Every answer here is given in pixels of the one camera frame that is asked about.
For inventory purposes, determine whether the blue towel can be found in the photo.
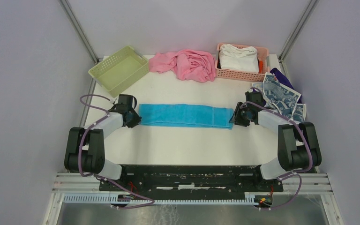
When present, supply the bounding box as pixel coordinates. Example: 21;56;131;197
138;104;233;130

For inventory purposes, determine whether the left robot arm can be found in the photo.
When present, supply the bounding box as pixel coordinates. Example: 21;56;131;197
64;94;142;191

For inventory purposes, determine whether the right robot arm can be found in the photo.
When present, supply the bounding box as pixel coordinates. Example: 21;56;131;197
229;92;322;191

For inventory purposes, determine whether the green plastic basket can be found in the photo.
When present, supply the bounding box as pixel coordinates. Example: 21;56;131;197
89;45;149;97

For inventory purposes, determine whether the blue white patterned cloth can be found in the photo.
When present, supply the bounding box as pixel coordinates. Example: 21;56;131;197
252;72;306;122

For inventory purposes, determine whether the purple cloth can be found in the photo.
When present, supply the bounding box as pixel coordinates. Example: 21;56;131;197
264;67;302;104

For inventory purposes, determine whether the pink plastic basket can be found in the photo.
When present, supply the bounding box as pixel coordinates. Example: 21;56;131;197
215;43;270;82

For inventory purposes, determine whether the orange item in basket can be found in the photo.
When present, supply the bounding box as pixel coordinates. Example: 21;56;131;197
258;60;263;74

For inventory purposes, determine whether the white folded towel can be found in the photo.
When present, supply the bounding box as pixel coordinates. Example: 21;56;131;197
219;44;259;73

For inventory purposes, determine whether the pink towel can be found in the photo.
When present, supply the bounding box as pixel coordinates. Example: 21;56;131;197
149;49;217;83

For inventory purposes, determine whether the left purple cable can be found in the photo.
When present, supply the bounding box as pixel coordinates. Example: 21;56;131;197
78;94;156;210

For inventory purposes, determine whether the purple cable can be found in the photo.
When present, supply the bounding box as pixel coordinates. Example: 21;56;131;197
239;87;314;212
78;94;156;210

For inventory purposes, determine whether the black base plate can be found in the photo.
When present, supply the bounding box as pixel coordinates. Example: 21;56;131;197
117;165;284;201

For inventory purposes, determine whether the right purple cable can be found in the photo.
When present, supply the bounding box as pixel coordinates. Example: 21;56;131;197
239;87;314;212

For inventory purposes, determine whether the white cable duct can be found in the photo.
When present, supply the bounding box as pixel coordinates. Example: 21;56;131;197
63;193;258;206

